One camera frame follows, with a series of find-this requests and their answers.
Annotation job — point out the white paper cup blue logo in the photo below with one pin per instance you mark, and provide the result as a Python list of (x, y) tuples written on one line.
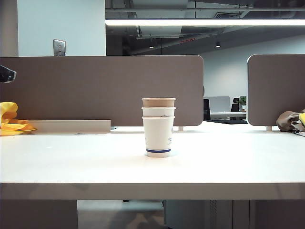
[(158, 137), (157, 112)]

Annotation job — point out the white background desk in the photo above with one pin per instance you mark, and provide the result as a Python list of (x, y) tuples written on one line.
[(228, 115)]

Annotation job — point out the wide grey desk divider panel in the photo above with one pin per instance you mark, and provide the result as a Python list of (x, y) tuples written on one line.
[(83, 88)]

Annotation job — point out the white ceiling light strip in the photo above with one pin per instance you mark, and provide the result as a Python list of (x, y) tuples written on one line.
[(190, 22)]

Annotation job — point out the green potted plant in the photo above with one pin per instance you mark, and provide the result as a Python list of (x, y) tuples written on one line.
[(243, 101)]

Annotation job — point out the small yellow object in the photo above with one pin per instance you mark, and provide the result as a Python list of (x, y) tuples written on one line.
[(302, 118)]

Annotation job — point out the brown paper cup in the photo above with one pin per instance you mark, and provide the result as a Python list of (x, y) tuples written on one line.
[(158, 102)]

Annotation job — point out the metal wall switch plate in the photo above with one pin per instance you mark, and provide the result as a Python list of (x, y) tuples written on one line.
[(59, 47)]

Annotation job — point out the black office chair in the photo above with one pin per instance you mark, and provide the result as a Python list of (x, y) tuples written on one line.
[(206, 109), (235, 105)]

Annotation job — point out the grey under-desk cabinet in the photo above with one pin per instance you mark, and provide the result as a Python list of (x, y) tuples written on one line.
[(190, 214)]

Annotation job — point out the yellow cloth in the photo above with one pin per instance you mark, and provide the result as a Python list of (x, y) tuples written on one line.
[(9, 124)]

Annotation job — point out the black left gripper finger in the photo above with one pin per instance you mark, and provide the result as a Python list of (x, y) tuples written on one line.
[(6, 74)]

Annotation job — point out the white background desk screen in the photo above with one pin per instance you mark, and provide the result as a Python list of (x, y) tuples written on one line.
[(218, 103)]

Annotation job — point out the red LED ceiling sign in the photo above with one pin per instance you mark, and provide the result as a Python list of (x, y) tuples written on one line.
[(187, 40)]

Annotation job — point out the black ceiling spotlight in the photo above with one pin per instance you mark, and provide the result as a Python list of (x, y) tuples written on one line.
[(218, 44)]

